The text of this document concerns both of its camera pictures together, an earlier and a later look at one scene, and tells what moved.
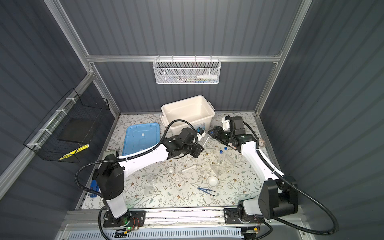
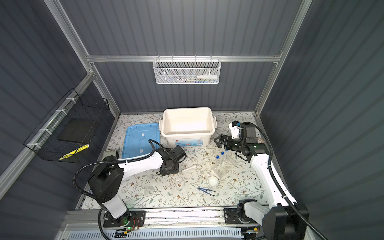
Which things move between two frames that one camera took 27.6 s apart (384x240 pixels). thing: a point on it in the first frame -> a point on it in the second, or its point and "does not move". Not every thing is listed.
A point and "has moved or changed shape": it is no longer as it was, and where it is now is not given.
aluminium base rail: [93, 218] does not move
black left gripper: [198, 150] -> [165, 172]
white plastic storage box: [196, 109] has moved or changed shape
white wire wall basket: [186, 71] does not move
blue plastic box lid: [141, 137] does not move
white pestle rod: [193, 166] does not move
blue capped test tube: [221, 153] does not move
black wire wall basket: [66, 133] does not move
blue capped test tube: [200, 133] -> [217, 159]
